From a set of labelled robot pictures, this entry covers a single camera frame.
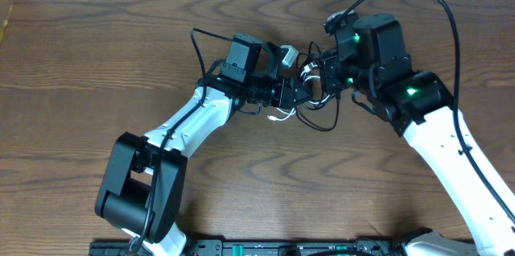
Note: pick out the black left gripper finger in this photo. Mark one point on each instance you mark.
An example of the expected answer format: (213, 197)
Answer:
(301, 90)
(301, 98)

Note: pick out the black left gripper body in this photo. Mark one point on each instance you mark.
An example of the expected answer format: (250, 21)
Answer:
(281, 92)

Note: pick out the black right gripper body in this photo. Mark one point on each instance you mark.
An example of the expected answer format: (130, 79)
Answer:
(339, 76)

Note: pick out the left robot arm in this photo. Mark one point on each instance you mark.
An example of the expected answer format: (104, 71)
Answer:
(143, 182)

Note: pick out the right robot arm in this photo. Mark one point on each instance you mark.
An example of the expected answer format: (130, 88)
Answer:
(370, 58)

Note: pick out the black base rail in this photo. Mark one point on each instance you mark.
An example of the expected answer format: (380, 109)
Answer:
(217, 247)

